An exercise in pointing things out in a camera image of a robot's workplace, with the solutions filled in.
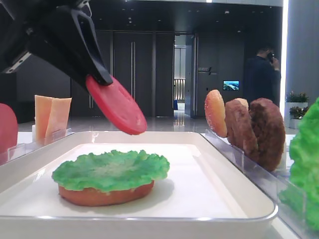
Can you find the white metal tray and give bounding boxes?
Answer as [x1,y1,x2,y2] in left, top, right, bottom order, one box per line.
[0,131,278,239]

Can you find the long clear divider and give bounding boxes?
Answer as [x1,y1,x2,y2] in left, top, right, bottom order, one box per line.
[0,128,71,165]
[203,129,319,239]

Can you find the brown meat patty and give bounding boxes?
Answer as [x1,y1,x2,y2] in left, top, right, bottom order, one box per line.
[225,100,259,161]
[249,98,286,172]

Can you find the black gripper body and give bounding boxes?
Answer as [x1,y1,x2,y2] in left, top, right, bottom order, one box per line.
[0,0,87,82]

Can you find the placed red tomato slice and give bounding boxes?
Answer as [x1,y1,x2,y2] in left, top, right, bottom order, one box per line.
[86,76,147,135]

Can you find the outer orange cheese slice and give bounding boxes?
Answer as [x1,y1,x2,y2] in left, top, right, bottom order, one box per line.
[34,95,53,145]

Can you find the left long clear divider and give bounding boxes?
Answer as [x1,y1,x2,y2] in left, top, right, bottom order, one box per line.
[0,128,71,165]

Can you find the inner orange cheese slice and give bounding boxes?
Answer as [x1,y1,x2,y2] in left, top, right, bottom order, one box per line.
[44,98,72,145]

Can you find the remaining red tomato slice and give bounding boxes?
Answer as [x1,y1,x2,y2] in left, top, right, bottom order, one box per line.
[0,103,18,153]

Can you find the outer brown meat patty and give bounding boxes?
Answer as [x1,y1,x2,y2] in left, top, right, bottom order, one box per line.
[249,98,286,172]

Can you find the person in dark clothes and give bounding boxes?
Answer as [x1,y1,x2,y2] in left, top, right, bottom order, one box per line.
[243,44,281,106]

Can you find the right long clear divider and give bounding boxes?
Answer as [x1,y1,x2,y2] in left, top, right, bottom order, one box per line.
[203,129,319,239]

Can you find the small wall screen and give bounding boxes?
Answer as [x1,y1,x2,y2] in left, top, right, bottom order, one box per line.
[223,81,239,91]

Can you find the standing green lettuce leaf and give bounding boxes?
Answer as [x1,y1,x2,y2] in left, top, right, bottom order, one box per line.
[279,100,319,231]

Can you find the inner brown meat patty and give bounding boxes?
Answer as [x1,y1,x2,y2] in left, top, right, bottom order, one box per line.
[225,100,259,161]

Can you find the potted plants in planter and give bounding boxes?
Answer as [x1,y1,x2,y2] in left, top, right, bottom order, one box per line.
[285,91,309,128]

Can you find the orange cheese slice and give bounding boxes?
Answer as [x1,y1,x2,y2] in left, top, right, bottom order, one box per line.
[44,98,72,145]
[34,95,53,145]

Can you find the inner top bun half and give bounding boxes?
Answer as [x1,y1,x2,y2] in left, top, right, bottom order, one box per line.
[204,89,227,138]

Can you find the flat green lettuce leaf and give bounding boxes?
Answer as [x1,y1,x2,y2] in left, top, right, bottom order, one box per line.
[52,150,170,192]

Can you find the bun base under lettuce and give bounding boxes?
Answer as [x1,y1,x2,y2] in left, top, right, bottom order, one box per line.
[58,181,155,207]

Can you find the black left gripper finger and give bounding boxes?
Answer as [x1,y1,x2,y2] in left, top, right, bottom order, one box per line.
[71,0,113,85]

